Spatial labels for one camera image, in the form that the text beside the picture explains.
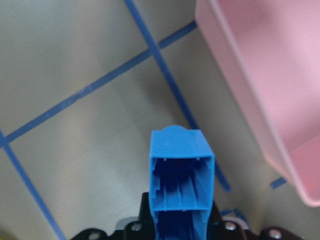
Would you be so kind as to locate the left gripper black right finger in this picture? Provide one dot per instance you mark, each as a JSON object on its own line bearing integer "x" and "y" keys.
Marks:
{"x": 223, "y": 229}

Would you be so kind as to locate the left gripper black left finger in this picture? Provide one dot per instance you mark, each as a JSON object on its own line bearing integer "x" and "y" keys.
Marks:
{"x": 141, "y": 229}

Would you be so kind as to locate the blue toy block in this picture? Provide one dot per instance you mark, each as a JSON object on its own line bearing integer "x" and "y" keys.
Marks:
{"x": 181, "y": 183}

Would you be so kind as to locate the pink plastic box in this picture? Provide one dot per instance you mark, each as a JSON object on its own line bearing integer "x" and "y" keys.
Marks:
{"x": 269, "y": 54}

